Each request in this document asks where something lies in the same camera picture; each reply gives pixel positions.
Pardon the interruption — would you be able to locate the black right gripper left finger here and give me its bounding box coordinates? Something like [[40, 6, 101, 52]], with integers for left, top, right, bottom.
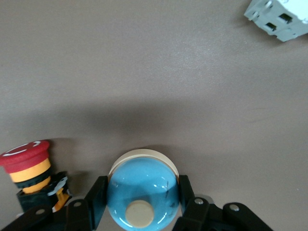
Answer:
[[0, 175, 108, 231]]

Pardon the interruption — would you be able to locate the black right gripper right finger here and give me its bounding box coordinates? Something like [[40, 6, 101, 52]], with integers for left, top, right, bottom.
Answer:
[[173, 175, 275, 231]]

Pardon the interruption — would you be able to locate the light blue call bell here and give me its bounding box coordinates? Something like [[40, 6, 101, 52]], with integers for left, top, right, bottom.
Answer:
[[107, 148, 180, 231]]

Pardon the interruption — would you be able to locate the red emergency button yellow collar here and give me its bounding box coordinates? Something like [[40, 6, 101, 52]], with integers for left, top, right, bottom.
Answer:
[[0, 140, 73, 214]]

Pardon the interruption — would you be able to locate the white plastic circuit breaker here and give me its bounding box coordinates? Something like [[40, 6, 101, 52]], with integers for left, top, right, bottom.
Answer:
[[243, 0, 308, 43]]

